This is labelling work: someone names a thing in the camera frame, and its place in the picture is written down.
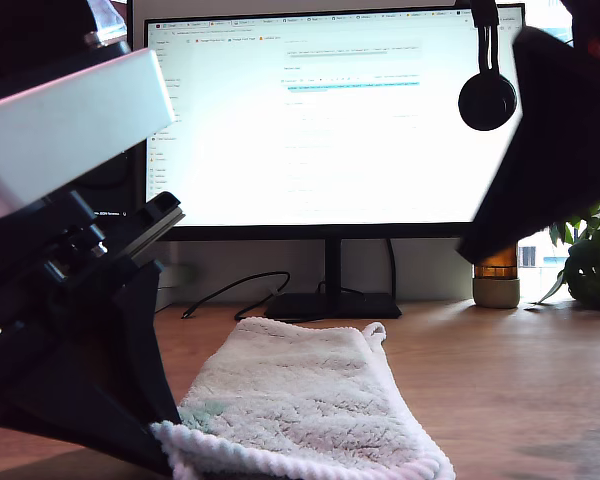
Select white and mint tea towel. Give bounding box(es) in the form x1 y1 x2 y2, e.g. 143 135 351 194
149 316 457 480

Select black headphones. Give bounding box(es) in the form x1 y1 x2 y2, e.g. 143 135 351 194
458 0 519 132

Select green leafy potted plant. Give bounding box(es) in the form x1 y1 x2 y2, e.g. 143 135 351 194
537 192 600 312

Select amber glass jar grey base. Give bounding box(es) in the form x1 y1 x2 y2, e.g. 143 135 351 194
472 242 522 309

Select large black monitor on stand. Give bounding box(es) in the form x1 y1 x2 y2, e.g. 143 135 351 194
141 3 527 320

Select black usb cable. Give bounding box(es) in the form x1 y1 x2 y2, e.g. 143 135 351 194
181 270 292 322

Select black monitor power cable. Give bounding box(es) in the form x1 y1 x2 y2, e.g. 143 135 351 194
386 238 399 296

